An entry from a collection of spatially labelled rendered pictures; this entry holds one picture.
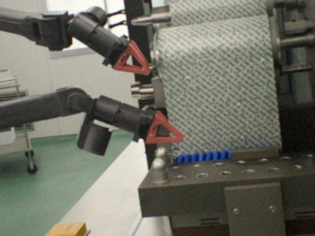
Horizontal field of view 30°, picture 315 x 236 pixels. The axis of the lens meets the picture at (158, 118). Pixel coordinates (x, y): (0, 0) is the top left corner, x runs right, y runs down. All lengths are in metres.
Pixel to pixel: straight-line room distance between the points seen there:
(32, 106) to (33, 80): 6.11
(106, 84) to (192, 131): 5.85
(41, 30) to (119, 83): 5.72
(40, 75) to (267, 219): 6.38
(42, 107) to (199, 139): 0.34
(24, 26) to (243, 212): 0.67
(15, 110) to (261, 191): 0.54
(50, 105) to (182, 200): 0.36
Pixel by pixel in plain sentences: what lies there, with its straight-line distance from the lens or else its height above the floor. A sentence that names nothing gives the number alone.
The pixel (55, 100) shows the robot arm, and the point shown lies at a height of 1.20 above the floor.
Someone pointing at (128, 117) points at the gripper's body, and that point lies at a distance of 1.26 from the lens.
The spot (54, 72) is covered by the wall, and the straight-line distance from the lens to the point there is 7.27.
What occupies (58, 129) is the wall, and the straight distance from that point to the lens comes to 7.38.
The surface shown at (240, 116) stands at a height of 1.11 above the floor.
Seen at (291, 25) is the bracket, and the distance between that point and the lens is 1.27.
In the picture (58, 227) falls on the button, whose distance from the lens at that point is 1.31.
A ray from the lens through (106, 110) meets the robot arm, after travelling 1.27.
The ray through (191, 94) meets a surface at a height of 1.17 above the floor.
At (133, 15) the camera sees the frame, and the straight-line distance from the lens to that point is 1.60.
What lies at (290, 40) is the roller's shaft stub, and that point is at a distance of 1.28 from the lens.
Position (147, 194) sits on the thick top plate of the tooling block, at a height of 1.02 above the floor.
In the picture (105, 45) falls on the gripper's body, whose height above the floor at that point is 1.30.
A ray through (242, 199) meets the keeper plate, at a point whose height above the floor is 1.00.
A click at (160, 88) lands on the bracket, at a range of 1.34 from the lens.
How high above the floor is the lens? 1.34
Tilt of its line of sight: 10 degrees down
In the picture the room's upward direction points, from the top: 8 degrees counter-clockwise
